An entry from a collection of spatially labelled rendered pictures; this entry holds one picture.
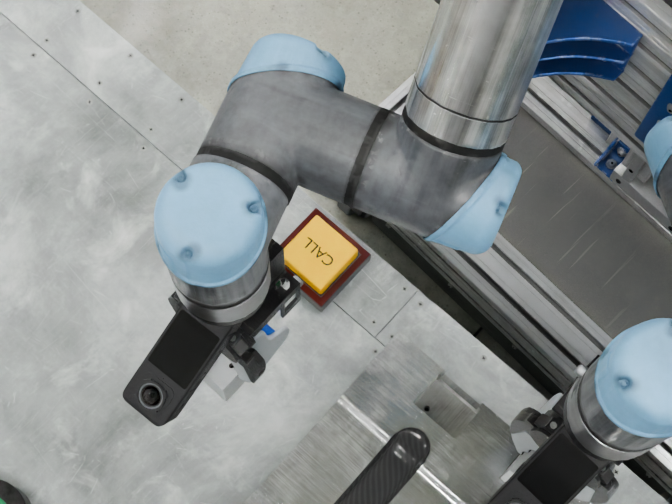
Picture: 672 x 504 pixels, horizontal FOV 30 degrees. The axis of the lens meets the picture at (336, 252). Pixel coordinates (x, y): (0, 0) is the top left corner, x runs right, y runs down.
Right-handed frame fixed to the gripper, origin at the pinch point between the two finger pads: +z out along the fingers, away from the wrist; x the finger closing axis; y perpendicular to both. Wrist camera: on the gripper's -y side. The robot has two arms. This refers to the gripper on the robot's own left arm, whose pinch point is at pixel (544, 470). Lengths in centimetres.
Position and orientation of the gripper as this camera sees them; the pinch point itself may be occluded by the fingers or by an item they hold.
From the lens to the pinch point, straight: 118.6
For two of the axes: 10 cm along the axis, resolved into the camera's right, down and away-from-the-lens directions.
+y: 6.7, -7.0, 2.5
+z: -0.4, 3.1, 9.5
